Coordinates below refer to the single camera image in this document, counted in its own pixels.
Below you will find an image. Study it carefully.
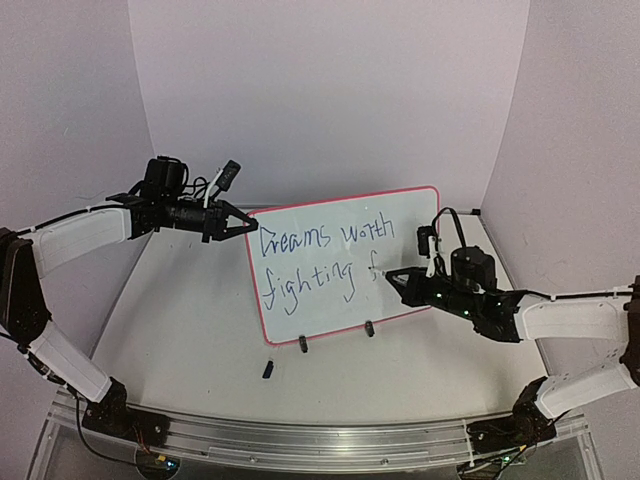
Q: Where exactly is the dark blue marker cap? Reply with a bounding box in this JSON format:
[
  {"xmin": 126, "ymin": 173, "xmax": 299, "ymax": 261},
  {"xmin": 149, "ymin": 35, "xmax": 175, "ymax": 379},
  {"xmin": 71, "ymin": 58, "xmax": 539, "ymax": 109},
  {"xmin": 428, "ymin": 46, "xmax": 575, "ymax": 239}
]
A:
[{"xmin": 262, "ymin": 360, "xmax": 274, "ymax": 379}]

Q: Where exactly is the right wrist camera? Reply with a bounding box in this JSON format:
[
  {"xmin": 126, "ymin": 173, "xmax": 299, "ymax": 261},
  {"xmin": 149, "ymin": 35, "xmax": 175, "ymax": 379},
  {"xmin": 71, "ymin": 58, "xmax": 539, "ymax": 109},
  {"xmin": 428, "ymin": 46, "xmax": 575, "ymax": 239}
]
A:
[{"xmin": 417, "ymin": 225, "xmax": 446, "ymax": 276}]

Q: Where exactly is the right camera black cable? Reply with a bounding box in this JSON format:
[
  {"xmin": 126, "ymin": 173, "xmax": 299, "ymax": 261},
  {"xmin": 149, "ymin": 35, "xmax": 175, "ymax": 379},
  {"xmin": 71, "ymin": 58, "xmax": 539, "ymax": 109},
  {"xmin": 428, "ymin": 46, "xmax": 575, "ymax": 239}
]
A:
[{"xmin": 431, "ymin": 207, "xmax": 466, "ymax": 251}]

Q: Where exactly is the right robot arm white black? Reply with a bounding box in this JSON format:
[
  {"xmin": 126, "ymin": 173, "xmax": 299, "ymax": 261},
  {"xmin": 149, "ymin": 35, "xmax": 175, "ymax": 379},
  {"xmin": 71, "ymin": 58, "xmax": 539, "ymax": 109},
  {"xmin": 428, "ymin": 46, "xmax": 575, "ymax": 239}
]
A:
[{"xmin": 385, "ymin": 246, "xmax": 639, "ymax": 453}]

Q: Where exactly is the right base circuit board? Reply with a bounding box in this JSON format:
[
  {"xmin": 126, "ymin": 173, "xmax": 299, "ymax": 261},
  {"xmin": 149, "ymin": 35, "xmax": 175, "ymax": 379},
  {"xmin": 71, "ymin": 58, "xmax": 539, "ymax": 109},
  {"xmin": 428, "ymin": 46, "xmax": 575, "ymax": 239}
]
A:
[{"xmin": 457, "ymin": 445, "xmax": 528, "ymax": 473}]

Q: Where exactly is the pink framed whiteboard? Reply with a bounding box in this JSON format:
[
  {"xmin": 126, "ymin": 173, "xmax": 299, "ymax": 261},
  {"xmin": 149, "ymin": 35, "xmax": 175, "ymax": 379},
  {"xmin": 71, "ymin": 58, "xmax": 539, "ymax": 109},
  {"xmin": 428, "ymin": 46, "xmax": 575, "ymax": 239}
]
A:
[{"xmin": 245, "ymin": 186, "xmax": 440, "ymax": 346}]

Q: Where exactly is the aluminium front rail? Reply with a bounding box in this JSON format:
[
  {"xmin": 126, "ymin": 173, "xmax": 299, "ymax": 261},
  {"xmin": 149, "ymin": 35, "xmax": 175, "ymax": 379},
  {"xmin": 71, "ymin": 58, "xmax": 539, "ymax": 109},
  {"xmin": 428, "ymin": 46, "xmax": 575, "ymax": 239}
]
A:
[{"xmin": 47, "ymin": 407, "xmax": 589, "ymax": 474}]

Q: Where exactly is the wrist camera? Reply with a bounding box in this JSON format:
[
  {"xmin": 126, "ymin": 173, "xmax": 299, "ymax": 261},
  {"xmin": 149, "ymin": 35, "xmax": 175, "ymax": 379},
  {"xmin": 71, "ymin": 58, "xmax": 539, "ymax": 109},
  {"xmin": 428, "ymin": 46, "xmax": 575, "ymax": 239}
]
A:
[
  {"xmin": 417, "ymin": 225, "xmax": 446, "ymax": 276},
  {"xmin": 203, "ymin": 160, "xmax": 241, "ymax": 209}
]

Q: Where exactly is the base circuit board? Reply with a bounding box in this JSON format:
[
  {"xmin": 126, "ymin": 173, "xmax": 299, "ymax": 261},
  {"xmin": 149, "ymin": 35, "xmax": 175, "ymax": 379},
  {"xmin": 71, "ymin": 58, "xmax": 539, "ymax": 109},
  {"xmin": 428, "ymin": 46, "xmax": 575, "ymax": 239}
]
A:
[
  {"xmin": 135, "ymin": 450, "xmax": 180, "ymax": 472},
  {"xmin": 457, "ymin": 445, "xmax": 528, "ymax": 473}
]

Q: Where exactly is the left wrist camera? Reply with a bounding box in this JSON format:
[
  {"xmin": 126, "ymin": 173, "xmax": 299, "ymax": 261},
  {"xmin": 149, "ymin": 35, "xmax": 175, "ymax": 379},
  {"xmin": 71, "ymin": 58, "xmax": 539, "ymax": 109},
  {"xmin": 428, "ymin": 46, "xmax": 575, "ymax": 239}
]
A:
[{"xmin": 203, "ymin": 160, "xmax": 241, "ymax": 209}]

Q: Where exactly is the black stand foot right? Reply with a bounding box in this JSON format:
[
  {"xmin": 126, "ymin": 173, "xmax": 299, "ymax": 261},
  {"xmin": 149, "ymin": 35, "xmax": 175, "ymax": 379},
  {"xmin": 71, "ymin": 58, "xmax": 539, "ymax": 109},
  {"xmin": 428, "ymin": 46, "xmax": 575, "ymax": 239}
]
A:
[{"xmin": 365, "ymin": 321, "xmax": 375, "ymax": 338}]

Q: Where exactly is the left base circuit board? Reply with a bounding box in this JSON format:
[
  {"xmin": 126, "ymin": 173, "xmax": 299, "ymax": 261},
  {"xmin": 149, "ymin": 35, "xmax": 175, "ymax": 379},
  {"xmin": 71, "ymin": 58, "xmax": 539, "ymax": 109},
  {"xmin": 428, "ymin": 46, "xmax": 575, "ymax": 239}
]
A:
[{"xmin": 135, "ymin": 450, "xmax": 180, "ymax": 472}]

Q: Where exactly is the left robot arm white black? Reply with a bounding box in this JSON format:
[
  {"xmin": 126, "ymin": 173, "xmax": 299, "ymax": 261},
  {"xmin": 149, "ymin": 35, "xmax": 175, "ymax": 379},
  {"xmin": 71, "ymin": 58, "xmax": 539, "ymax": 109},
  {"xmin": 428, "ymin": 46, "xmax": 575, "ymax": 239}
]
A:
[{"xmin": 1, "ymin": 156, "xmax": 259, "ymax": 447}]

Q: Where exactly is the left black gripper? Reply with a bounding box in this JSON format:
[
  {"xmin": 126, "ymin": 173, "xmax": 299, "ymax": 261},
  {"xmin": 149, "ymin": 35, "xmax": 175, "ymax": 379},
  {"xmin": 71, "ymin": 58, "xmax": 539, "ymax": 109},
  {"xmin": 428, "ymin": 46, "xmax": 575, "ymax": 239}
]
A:
[{"xmin": 162, "ymin": 195, "xmax": 259, "ymax": 243}]

